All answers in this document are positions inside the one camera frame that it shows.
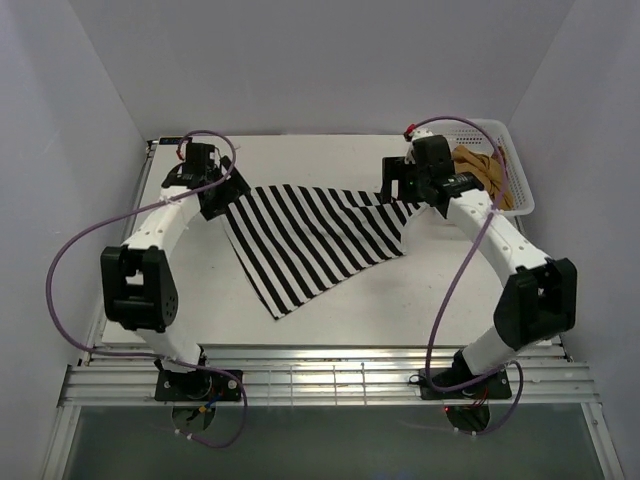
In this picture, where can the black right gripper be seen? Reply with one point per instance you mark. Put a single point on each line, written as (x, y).
(396, 168)

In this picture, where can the tan tank top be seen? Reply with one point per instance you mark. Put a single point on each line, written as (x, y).
(488, 170)

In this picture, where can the white plastic perforated basket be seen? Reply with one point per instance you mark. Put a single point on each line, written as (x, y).
(524, 202)

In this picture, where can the aluminium rail frame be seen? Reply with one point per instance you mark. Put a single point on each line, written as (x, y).
(287, 377)

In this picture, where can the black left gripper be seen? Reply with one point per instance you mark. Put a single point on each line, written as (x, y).
(233, 188)

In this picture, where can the black white striped tank top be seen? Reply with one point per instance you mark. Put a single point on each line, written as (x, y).
(294, 242)

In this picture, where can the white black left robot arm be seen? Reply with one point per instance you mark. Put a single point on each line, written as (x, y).
(139, 290)

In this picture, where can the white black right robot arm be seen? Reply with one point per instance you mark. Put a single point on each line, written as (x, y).
(539, 296)

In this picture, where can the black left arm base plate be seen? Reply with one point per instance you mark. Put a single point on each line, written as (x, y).
(197, 386)

